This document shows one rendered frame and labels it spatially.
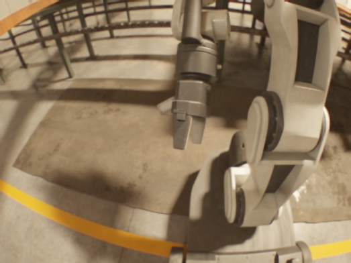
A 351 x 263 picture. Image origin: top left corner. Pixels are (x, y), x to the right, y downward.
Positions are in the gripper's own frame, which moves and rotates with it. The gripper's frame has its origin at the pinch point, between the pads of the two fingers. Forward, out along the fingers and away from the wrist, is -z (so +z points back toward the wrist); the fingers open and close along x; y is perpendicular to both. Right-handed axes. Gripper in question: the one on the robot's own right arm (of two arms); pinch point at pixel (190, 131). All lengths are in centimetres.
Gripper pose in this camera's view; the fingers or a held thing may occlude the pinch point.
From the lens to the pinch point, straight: 38.0
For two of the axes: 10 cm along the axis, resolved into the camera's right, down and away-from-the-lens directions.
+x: -3.9, 0.3, -9.2
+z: 1.0, -9.9, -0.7
